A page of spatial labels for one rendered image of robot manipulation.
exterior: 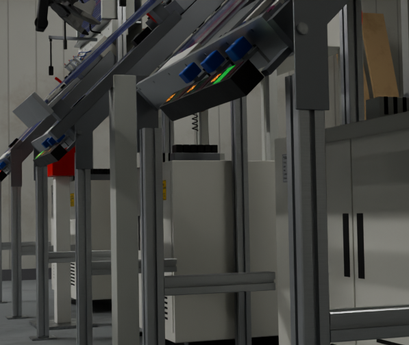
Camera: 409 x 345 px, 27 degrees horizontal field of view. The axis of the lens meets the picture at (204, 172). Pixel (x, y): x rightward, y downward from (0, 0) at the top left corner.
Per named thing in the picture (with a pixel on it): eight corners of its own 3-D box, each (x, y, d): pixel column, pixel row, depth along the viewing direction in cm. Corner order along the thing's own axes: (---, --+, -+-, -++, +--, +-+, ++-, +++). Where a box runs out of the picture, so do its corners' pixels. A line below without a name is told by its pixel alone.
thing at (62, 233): (38, 330, 342) (36, 135, 345) (29, 324, 364) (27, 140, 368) (97, 326, 350) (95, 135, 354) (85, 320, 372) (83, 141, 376)
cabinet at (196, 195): (174, 363, 261) (170, 160, 264) (117, 334, 327) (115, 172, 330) (362, 348, 284) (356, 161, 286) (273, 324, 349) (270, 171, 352)
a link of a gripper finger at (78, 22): (97, 22, 247) (80, 1, 240) (85, 37, 245) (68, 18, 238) (90, 20, 249) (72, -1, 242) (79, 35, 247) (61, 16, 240)
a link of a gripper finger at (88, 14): (106, 4, 230) (79, -8, 233) (94, 21, 229) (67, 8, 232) (109, 10, 233) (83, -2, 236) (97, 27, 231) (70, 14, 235)
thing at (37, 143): (81, 142, 257) (64, 124, 256) (44, 157, 319) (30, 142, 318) (84, 138, 257) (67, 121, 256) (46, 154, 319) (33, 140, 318)
